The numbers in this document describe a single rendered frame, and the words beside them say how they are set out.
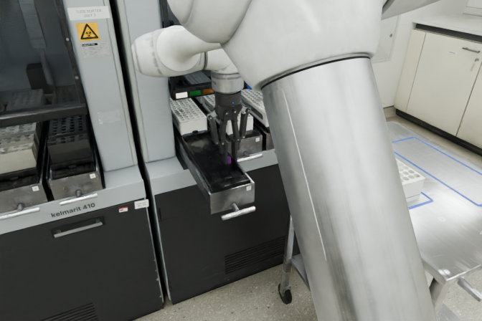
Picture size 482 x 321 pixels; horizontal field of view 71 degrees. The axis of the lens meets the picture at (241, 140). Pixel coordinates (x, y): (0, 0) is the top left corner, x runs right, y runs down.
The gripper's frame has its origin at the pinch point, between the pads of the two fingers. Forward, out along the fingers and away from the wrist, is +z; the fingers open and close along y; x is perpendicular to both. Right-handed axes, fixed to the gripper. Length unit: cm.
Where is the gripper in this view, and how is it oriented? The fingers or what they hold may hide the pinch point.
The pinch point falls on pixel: (229, 151)
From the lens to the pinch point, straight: 104.3
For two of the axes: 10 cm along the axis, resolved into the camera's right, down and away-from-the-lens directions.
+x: 4.1, 4.4, -8.0
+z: 0.1, 8.7, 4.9
